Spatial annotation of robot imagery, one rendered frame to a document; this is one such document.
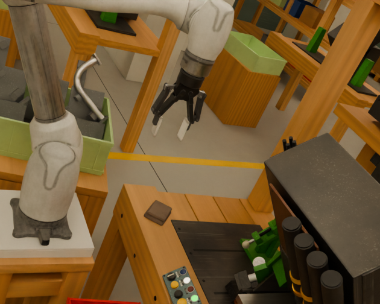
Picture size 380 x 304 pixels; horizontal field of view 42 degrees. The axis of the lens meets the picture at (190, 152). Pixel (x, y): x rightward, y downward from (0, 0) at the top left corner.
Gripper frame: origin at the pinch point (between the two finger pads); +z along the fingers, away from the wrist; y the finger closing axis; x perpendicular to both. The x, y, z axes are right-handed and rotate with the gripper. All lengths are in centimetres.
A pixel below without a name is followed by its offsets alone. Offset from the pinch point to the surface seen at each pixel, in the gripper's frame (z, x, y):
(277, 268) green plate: 18, 40, -29
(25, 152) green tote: 48, -50, 29
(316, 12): 25, -441, -392
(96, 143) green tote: 37, -45, 3
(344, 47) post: -36, -19, -65
